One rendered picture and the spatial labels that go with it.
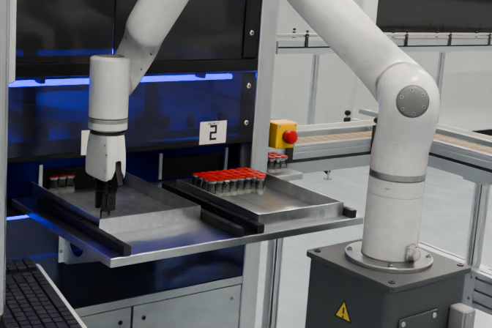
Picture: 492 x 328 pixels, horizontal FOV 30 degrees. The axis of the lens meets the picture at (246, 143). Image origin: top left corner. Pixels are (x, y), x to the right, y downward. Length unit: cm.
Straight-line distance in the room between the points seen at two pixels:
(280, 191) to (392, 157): 56
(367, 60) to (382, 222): 34
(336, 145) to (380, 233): 93
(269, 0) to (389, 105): 72
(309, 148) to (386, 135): 92
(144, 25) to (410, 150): 60
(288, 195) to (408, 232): 50
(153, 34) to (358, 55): 42
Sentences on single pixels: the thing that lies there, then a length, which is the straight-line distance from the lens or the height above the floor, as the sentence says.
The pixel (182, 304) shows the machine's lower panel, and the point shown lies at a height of 55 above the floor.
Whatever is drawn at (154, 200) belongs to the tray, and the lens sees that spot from 225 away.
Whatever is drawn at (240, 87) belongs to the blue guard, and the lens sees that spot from 243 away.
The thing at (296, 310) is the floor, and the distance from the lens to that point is 400.
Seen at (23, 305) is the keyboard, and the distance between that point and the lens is 176.
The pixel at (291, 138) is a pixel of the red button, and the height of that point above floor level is 99.
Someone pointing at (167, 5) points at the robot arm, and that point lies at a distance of 190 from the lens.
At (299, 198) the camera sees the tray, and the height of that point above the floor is 88.
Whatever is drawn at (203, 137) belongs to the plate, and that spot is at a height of 101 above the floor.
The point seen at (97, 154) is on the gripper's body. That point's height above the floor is 104.
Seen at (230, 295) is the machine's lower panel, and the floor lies 55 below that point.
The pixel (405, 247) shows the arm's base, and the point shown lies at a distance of 197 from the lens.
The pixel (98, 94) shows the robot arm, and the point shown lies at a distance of 194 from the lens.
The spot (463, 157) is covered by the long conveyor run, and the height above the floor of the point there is 90.
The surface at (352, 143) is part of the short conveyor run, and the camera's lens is 290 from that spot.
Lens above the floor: 149
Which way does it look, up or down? 12 degrees down
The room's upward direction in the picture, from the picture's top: 4 degrees clockwise
